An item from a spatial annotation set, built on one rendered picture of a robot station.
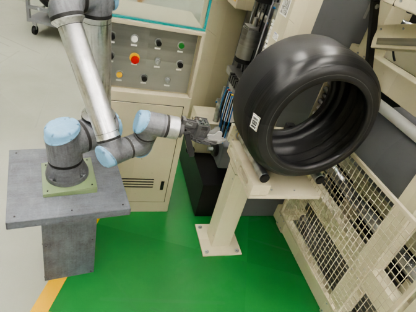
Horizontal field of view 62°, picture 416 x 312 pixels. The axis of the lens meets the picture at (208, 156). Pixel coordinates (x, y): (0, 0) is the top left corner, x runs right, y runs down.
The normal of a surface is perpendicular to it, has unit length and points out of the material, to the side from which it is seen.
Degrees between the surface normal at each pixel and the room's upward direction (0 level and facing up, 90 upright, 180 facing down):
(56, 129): 9
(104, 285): 0
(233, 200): 90
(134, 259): 0
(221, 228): 90
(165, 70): 90
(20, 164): 0
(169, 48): 90
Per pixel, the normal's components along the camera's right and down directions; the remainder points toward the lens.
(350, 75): 0.28, 0.44
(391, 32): -0.95, -0.04
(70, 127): 0.08, -0.76
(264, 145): 0.04, 0.64
